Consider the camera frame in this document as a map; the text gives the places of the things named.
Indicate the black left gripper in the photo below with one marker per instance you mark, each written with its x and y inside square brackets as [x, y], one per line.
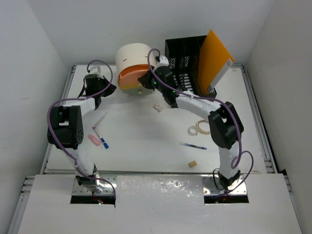
[111, 89]

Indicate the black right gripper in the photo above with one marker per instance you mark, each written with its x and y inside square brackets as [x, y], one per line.
[145, 80]

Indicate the pink top drawer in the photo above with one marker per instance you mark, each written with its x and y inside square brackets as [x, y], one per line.
[128, 78]

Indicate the cream round drawer cabinet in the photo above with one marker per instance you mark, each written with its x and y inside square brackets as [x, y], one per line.
[131, 63]

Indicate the black mesh file organizer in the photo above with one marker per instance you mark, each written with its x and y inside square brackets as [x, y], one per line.
[183, 57]

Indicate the orange notebook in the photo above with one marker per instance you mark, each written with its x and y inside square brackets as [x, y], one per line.
[214, 62]

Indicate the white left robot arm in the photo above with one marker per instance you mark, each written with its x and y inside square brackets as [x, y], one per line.
[65, 128]

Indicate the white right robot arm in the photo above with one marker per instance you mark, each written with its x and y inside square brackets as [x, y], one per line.
[224, 124]

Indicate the clear red pen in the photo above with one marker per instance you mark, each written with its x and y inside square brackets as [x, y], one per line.
[100, 119]

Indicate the white blue marker pen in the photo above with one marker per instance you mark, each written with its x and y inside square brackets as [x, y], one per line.
[101, 139]

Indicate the pink eraser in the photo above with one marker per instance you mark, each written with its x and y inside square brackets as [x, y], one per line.
[94, 140]

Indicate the clear tape roll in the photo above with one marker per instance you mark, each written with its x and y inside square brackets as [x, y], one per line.
[193, 131]

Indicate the blue gel pen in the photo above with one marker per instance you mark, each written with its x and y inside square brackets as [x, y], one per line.
[192, 145]

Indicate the beige masking tape roll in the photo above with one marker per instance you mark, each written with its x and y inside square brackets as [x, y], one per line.
[203, 127]

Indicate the tan eraser block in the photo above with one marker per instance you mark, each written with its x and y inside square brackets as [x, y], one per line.
[192, 164]

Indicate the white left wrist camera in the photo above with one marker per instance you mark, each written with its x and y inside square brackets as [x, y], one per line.
[96, 70]

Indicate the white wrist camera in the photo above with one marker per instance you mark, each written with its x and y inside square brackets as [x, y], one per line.
[96, 70]
[163, 61]

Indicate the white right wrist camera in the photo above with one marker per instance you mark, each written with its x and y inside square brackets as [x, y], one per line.
[163, 61]

